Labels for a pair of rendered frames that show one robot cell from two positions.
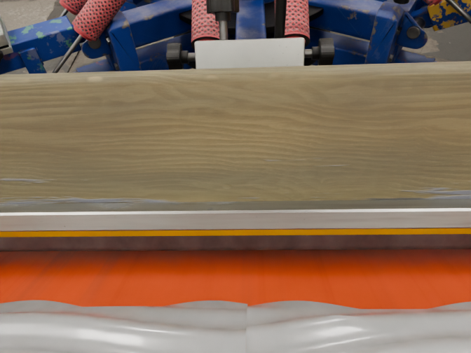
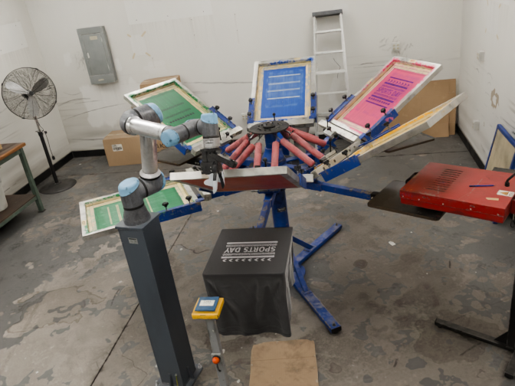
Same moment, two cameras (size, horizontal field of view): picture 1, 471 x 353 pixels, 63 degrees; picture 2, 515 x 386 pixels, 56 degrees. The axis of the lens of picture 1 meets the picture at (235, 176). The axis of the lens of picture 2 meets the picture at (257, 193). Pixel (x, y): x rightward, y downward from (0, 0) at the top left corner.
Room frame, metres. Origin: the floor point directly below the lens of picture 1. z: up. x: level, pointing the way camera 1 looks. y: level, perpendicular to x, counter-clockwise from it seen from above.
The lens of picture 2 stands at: (-2.54, -0.40, 2.39)
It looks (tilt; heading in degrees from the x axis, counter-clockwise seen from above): 25 degrees down; 8
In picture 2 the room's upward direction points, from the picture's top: 8 degrees counter-clockwise
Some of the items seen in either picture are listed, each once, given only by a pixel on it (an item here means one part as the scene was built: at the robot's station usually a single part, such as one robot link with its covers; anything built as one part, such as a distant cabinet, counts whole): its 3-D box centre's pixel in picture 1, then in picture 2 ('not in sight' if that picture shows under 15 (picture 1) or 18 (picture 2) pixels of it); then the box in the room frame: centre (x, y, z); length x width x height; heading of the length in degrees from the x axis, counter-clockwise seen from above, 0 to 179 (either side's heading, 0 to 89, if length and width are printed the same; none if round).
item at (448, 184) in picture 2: not in sight; (465, 190); (0.11, -1.24, 1.06); 0.61 x 0.46 x 0.12; 56
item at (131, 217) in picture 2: not in sight; (135, 211); (-0.21, 0.62, 1.25); 0.15 x 0.15 x 0.10
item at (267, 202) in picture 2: not in sight; (264, 216); (0.30, -0.02, 0.89); 1.24 x 0.06 x 0.06; 176
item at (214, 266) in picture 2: not in sight; (250, 249); (-0.20, 0.02, 0.95); 0.48 x 0.44 x 0.01; 176
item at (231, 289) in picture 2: not in sight; (247, 305); (-0.43, 0.04, 0.74); 0.45 x 0.03 x 0.43; 86
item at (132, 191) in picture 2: not in sight; (131, 191); (-0.20, 0.62, 1.37); 0.13 x 0.12 x 0.14; 142
